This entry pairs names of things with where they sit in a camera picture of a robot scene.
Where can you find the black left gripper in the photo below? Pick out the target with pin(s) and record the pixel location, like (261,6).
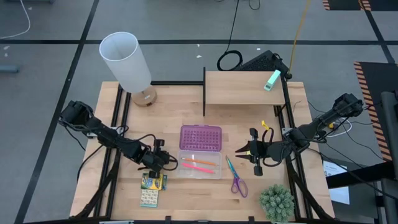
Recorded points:
(153,160)

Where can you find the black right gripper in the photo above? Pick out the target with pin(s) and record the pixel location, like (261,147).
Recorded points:
(270,152)

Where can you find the yellow green crayon box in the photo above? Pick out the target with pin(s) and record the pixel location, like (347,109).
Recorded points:
(152,183)

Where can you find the orange pencil dark tip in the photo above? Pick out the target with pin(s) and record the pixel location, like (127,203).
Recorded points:
(199,161)

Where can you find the pink pencil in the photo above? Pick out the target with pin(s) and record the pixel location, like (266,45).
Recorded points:
(199,168)

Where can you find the clear pencil case purple lid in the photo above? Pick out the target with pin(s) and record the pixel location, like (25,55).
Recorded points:
(200,138)

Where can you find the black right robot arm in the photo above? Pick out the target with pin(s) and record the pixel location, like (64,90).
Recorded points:
(326,119)

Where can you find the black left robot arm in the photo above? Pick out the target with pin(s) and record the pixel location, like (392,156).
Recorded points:
(105,137)

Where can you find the green artificial plant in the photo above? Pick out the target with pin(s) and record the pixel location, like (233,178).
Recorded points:
(276,202)

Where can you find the wooden shelf black legs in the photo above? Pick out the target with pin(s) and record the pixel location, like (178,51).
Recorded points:
(242,88)

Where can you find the mint green stapler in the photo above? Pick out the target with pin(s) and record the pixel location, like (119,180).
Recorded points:
(272,80)

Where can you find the black perforated box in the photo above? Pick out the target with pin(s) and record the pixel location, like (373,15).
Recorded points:
(259,62)

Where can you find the white paper sheet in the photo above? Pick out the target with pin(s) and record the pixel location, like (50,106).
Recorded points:
(339,193)

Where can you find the white shade wooden base lamp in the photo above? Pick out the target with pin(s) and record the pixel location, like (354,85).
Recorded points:
(124,62)

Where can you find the black metal stand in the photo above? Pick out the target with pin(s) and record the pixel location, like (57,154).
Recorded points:
(390,140)

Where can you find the black orange striped floor mat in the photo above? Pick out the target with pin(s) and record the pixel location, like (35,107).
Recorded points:
(342,4)
(382,77)

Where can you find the black aluminium table frame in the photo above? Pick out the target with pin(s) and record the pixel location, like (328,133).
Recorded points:
(174,82)

